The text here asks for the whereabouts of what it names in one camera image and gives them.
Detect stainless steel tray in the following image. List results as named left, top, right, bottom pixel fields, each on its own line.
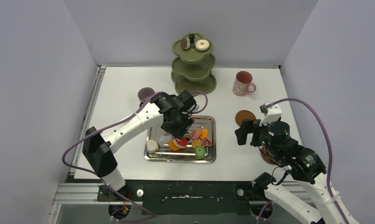
left=144, top=115, right=216, bottom=163

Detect pink macaron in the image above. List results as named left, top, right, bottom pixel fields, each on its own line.
left=190, top=130, right=200, bottom=140

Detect orange fish cake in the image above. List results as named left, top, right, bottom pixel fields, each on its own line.
left=200, top=129, right=208, bottom=141

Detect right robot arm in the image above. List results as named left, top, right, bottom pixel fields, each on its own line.
left=235, top=119, right=358, bottom=224

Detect brown wooden coaster far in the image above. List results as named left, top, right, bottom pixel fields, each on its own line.
left=235, top=110, right=256, bottom=126

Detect chocolate white half cake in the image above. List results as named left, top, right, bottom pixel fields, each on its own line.
left=180, top=37, right=191, bottom=50

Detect red frosted donut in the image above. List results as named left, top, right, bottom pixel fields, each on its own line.
left=173, top=138, right=188, bottom=149

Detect pink floral mug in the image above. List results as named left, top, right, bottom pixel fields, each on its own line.
left=232, top=71, right=257, bottom=96

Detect round tan biscuit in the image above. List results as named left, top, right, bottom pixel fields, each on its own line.
left=191, top=139, right=202, bottom=148

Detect metal serving tongs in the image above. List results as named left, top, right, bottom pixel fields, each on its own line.
left=158, top=133, right=174, bottom=144

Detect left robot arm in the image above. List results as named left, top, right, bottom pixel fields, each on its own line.
left=83, top=91, right=196, bottom=200

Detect brown wooden coaster near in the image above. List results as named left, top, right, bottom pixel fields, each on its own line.
left=259, top=147, right=277, bottom=165

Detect grey purple mug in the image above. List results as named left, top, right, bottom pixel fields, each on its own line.
left=137, top=87, right=155, bottom=103

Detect aluminium rail left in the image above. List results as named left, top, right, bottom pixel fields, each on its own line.
left=45, top=65, right=145, bottom=224

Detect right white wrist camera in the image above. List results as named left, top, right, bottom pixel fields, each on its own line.
left=259, top=102, right=282, bottom=126

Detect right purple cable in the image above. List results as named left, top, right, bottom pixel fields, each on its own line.
left=264, top=98, right=350, bottom=224

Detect orange round cake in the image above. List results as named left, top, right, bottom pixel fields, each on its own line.
left=168, top=140, right=180, bottom=151

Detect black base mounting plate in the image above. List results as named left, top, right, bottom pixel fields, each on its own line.
left=97, top=180, right=267, bottom=216

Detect brown wooden coaster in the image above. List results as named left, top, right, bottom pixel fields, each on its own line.
left=235, top=110, right=256, bottom=126
left=259, top=147, right=277, bottom=165

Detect white ring donut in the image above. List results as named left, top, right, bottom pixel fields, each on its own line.
left=195, top=39, right=210, bottom=52

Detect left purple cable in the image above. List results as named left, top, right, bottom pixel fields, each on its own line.
left=62, top=90, right=208, bottom=223

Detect white swiss roll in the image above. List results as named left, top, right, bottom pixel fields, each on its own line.
left=146, top=140, right=159, bottom=154

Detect purple cable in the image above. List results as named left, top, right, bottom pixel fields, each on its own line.
left=62, top=90, right=208, bottom=223
left=264, top=98, right=350, bottom=224

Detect brown heart cookie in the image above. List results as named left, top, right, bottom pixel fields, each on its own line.
left=202, top=138, right=213, bottom=147

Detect green swiss roll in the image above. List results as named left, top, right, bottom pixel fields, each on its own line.
left=194, top=146, right=206, bottom=160

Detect green three-tier serving stand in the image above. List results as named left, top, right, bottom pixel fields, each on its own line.
left=171, top=32, right=217, bottom=94

